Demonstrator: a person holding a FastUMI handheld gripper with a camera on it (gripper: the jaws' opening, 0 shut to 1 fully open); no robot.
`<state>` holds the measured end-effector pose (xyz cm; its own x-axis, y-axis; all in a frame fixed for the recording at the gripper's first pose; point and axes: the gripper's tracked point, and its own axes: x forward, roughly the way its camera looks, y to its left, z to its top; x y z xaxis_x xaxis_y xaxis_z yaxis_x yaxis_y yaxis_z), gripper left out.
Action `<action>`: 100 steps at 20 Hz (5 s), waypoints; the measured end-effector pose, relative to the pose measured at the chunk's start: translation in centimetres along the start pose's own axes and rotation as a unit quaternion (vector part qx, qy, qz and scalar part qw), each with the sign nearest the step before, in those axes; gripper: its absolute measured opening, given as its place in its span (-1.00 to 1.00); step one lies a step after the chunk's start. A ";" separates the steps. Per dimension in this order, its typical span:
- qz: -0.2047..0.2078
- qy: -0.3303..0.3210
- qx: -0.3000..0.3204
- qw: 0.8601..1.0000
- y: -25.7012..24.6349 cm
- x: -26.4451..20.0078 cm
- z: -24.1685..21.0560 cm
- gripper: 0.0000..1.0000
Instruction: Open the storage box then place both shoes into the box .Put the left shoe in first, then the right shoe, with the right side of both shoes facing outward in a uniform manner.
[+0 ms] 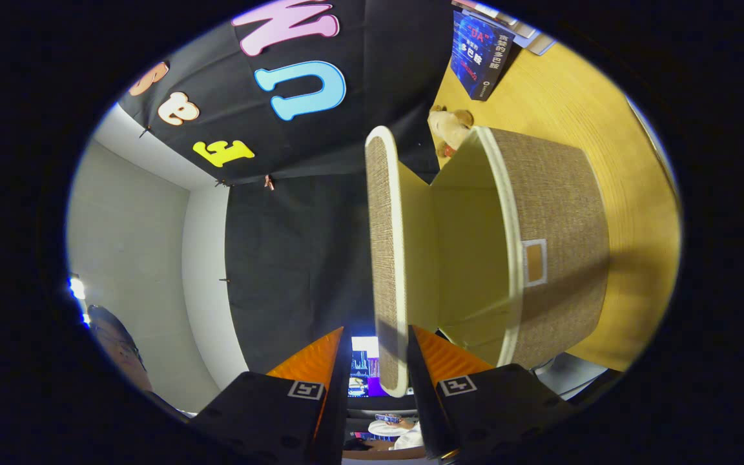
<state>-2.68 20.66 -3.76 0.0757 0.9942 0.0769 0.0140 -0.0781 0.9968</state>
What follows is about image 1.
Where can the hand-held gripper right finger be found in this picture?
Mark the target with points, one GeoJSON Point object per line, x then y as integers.
{"type": "Point", "coordinates": [425, 413]}

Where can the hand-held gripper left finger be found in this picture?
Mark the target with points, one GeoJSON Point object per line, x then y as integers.
{"type": "Point", "coordinates": [340, 400]}

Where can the brown woven storage box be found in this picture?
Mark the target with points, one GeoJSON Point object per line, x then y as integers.
{"type": "Point", "coordinates": [553, 226]}

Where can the computer monitor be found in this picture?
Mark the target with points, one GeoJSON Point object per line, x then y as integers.
{"type": "Point", "coordinates": [364, 365]}

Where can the brown plush toy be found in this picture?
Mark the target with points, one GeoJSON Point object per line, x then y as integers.
{"type": "Point", "coordinates": [449, 129]}

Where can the dark blue book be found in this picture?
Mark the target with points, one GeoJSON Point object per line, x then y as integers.
{"type": "Point", "coordinates": [478, 55]}

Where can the light blue cover book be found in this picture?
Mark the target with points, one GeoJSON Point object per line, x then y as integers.
{"type": "Point", "coordinates": [541, 44]}

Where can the grey cover book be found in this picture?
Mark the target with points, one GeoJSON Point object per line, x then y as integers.
{"type": "Point", "coordinates": [519, 27]}

